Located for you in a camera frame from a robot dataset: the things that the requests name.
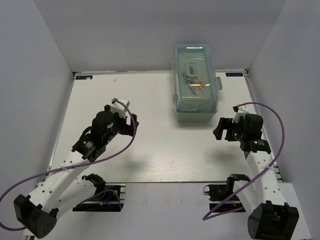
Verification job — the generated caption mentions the left blue label sticker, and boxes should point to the left blue label sticker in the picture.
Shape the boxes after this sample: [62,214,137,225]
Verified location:
[75,75,93,80]

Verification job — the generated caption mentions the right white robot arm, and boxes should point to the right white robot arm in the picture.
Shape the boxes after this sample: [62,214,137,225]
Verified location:
[207,113,299,240]

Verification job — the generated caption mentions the blue label sticker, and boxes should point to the blue label sticker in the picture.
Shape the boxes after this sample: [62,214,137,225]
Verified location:
[225,72,244,77]
[75,75,93,80]

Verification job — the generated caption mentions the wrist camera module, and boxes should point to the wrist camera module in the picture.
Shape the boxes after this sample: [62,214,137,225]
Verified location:
[110,97,130,119]
[232,105,250,123]

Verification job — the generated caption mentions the green cantilever toolbox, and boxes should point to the green cantilever toolbox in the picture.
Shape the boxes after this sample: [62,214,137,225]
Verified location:
[171,43,222,123]

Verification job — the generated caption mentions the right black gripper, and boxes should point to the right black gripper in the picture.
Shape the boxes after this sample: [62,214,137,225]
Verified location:
[213,117,247,141]

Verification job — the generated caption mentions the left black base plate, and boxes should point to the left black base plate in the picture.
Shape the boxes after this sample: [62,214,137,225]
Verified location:
[72,183,126,213]

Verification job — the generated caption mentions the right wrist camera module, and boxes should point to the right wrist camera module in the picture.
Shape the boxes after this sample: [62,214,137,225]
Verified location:
[232,105,250,123]

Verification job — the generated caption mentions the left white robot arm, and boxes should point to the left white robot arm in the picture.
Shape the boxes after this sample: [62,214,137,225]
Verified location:
[13,101,139,239]

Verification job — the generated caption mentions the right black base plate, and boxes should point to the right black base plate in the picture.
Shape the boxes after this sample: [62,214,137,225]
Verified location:
[203,183,246,213]

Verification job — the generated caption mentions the yellow-handled pliers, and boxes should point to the yellow-handled pliers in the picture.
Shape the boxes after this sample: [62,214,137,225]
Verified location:
[186,77,206,88]
[188,83,205,96]

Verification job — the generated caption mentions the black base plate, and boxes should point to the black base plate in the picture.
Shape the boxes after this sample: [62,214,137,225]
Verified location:
[72,183,126,213]
[203,183,246,213]

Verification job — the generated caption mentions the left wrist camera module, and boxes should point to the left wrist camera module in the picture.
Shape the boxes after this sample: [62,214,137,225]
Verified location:
[110,97,130,119]

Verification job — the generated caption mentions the right blue label sticker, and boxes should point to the right blue label sticker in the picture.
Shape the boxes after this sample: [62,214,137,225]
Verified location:
[225,72,244,77]

